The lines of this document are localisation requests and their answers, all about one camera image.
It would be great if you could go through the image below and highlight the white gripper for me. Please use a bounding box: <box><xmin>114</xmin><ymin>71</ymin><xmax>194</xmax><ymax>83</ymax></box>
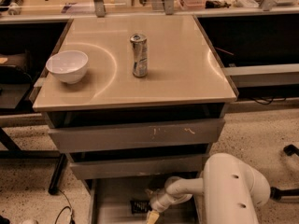
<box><xmin>145</xmin><ymin>189</ymin><xmax>171</xmax><ymax>224</ymax></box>

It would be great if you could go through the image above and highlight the black rxbar chocolate wrapper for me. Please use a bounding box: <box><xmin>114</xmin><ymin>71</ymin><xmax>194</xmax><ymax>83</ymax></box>
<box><xmin>130</xmin><ymin>200</ymin><xmax>151</xmax><ymax>214</ymax></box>

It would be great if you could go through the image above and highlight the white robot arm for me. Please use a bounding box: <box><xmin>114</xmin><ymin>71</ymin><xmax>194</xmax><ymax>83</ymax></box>
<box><xmin>146</xmin><ymin>153</ymin><xmax>270</xmax><ymax>224</ymax></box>

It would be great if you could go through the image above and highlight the grey open bottom drawer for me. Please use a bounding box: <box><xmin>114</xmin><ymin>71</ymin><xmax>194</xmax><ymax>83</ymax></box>
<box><xmin>88</xmin><ymin>175</ymin><xmax>203</xmax><ymax>224</ymax></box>

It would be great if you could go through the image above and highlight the grey middle drawer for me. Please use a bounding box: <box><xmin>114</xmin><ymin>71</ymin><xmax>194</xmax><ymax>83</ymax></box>
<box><xmin>70</xmin><ymin>154</ymin><xmax>207</xmax><ymax>180</ymax></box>

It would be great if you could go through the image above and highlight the grey drawer cabinet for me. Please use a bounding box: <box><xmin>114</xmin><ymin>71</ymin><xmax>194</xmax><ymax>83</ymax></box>
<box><xmin>32</xmin><ymin>14</ymin><xmax>239</xmax><ymax>224</ymax></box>

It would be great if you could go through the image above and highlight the grey top drawer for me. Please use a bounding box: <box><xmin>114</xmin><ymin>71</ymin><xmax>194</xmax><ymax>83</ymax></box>
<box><xmin>49</xmin><ymin>119</ymin><xmax>225</xmax><ymax>153</ymax></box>

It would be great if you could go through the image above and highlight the black table leg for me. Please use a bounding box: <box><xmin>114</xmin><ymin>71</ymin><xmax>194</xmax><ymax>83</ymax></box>
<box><xmin>48</xmin><ymin>154</ymin><xmax>66</xmax><ymax>195</ymax></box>

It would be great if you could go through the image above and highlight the black chair base leg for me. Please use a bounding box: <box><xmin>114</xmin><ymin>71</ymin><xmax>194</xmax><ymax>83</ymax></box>
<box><xmin>270</xmin><ymin>144</ymin><xmax>299</xmax><ymax>201</ymax></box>

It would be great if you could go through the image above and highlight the white ceramic bowl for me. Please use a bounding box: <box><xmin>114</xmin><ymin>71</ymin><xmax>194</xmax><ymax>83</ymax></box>
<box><xmin>46</xmin><ymin>50</ymin><xmax>89</xmax><ymax>84</ymax></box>

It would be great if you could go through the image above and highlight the silver energy drink can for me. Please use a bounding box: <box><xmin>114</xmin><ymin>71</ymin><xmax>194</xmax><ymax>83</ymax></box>
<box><xmin>130</xmin><ymin>34</ymin><xmax>148</xmax><ymax>77</ymax></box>

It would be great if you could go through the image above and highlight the black floor cable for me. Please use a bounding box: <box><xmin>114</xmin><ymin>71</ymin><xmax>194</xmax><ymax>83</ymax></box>
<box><xmin>54</xmin><ymin>189</ymin><xmax>77</xmax><ymax>224</ymax></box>

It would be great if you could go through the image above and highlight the grey metal post left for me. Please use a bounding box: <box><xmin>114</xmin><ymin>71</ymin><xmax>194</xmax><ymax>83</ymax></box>
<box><xmin>93</xmin><ymin>0</ymin><xmax>106</xmax><ymax>18</ymax></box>

